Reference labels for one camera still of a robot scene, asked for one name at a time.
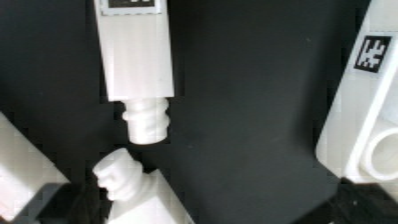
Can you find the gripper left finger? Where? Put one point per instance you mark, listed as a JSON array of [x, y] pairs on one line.
[[65, 204]]

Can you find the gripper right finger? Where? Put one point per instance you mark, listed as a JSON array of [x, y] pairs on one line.
[[361, 205]]

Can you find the white desk leg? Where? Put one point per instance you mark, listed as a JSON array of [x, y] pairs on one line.
[[138, 63], [145, 200]]

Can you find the white desk tabletop tray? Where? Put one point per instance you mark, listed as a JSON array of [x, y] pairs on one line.
[[358, 143]]

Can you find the white obstacle wall left piece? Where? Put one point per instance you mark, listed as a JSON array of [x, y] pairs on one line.
[[31, 178]]

